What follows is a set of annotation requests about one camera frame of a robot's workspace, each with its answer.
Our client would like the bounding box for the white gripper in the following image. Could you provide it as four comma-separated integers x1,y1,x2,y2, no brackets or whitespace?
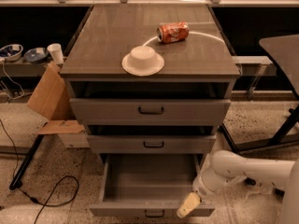
177,167,231,218

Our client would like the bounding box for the grey bottom drawer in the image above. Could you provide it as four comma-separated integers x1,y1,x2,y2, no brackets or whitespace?
90,154,203,218

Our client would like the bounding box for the grey drawer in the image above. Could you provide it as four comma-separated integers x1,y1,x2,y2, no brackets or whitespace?
70,98,231,126
90,154,203,218
87,135,216,154

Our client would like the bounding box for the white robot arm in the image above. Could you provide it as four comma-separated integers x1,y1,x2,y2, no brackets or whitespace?
177,150,299,224

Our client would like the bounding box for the grey middle drawer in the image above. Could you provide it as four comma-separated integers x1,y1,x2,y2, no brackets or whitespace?
87,135,216,154

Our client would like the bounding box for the grey drawer cabinet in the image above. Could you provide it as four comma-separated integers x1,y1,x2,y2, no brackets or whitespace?
59,3,241,161

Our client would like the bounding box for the grey top drawer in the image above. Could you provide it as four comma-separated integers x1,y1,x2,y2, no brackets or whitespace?
70,98,231,126

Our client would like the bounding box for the black caster wheel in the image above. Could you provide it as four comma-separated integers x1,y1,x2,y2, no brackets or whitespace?
245,178,256,186

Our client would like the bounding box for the black right table leg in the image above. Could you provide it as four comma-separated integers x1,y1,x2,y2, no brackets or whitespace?
219,124,239,154

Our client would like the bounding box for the black table leg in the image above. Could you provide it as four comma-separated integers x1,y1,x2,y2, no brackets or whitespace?
9,134,44,190
219,124,239,154

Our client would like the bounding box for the upturned white bowl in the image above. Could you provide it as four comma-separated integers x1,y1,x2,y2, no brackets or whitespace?
121,46,164,77

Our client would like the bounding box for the crushed orange soda can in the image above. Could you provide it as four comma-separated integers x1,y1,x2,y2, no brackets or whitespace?
157,21,189,44

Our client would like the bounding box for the brown cardboard box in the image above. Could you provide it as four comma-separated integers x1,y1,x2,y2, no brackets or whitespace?
27,62,89,148

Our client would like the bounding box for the black left table leg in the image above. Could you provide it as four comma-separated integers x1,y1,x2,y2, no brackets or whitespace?
9,134,44,190

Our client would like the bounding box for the white paper cup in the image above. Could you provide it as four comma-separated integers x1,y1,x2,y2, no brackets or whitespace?
47,43,64,64

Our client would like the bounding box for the blue patterned bowl right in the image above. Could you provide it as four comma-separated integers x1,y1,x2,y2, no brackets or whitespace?
23,48,49,63

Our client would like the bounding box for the blue patterned bowl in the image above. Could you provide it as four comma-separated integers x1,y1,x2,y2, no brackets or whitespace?
0,44,23,62
23,48,49,63

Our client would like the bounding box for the blue patterned bowl left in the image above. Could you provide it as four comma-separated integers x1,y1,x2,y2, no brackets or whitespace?
0,44,23,62

